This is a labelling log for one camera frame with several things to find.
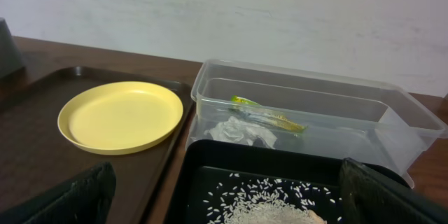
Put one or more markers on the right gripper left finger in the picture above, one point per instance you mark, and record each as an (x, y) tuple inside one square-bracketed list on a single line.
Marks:
[(85, 198)]

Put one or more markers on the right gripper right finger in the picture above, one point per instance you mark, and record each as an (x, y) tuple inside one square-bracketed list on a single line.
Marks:
[(373, 198)]

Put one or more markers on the rice and food scraps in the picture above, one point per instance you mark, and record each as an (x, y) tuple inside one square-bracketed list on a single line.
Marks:
[(234, 197)]

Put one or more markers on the white paper napkin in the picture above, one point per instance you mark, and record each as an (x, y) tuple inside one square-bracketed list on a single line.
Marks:
[(241, 132)]

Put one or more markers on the green snack wrapper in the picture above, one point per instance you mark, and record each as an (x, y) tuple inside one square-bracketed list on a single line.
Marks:
[(249, 110)]

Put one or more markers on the grey plastic dishwasher rack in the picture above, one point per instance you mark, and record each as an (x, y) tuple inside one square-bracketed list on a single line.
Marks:
[(11, 56)]

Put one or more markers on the clear plastic bin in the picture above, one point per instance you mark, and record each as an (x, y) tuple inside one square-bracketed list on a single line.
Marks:
[(369, 121)]

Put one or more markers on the yellow round plate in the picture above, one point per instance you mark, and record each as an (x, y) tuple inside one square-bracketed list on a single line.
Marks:
[(120, 118)]

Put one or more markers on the black rectangular tray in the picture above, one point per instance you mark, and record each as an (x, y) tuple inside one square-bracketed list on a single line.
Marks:
[(206, 156)]

